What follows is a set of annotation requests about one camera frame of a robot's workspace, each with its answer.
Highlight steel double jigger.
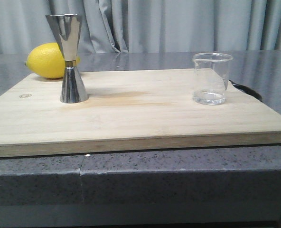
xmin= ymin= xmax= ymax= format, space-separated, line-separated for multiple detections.
xmin=46 ymin=14 xmax=88 ymax=104

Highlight clear glass beaker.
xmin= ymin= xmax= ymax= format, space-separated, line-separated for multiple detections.
xmin=192 ymin=52 xmax=233 ymax=105

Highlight black cutting board handle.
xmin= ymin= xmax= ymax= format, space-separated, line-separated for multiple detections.
xmin=229 ymin=80 xmax=262 ymax=102

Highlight wooden cutting board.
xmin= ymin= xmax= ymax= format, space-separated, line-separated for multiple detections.
xmin=0 ymin=69 xmax=281 ymax=157

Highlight yellow lemon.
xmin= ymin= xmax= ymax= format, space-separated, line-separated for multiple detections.
xmin=24 ymin=42 xmax=81 ymax=79

